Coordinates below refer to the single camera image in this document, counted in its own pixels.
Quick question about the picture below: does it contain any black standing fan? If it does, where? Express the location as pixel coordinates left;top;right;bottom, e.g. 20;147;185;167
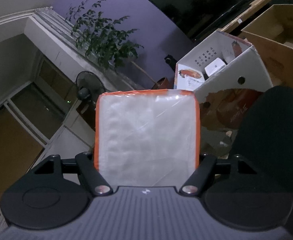
75;71;106;103

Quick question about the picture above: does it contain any potted ficus tree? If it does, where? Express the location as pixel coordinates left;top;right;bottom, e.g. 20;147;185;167
65;0;171;89

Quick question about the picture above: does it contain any black television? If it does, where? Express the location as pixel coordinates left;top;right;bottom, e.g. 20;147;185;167
148;0;254;41

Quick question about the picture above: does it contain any brown cardboard box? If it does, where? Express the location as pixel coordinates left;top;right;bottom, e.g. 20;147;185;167
242;4;293;88

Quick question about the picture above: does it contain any white apple cardboard box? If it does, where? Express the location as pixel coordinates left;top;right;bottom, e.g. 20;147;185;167
174;31;273;157

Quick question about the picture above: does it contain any wooden TV stand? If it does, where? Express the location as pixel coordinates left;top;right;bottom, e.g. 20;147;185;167
218;0;289;36

